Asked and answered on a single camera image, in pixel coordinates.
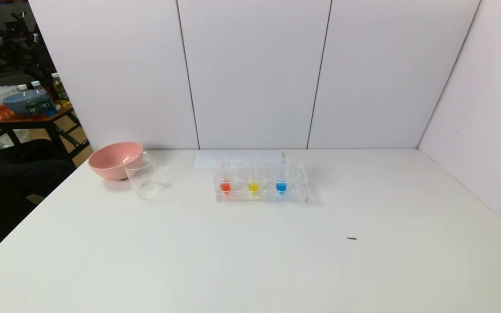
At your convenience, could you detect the black background equipment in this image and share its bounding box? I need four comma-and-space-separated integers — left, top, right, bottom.
0, 11, 55, 85

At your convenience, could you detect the clear glass beaker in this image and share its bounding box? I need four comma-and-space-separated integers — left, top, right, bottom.
122, 152, 165, 200

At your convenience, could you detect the blue bowl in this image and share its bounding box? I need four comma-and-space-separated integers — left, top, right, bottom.
2, 90, 47, 116

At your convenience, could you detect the test tube with red pigment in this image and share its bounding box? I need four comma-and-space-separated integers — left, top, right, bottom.
217, 157, 233, 195

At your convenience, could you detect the white paper sheet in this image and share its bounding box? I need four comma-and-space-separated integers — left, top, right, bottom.
194, 150, 285, 169

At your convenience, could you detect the bottle with blue liquid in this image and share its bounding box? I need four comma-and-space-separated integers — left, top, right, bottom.
31, 80, 57, 117

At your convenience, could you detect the test tube with blue pigment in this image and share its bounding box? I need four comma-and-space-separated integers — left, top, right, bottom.
275, 152, 288, 195

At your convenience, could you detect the clear acrylic test tube rack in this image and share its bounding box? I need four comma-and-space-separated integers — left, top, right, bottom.
214, 158, 308, 204

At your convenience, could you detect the pink bowl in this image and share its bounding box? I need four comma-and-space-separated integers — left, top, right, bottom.
88, 141, 144, 181

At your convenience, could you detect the test tube with yellow pigment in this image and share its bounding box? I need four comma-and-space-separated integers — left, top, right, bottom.
248, 156, 261, 196

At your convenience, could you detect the bottle with dark label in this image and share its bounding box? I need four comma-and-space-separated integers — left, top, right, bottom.
18, 84, 42, 118

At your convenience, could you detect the clear plastic bag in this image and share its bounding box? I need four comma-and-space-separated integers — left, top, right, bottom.
0, 129, 30, 152

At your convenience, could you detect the brown wooden table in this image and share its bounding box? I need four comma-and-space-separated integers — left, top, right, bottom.
0, 103, 90, 168

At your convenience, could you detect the bottle with yellow liquid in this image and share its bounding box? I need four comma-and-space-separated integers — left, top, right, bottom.
51, 73, 70, 107

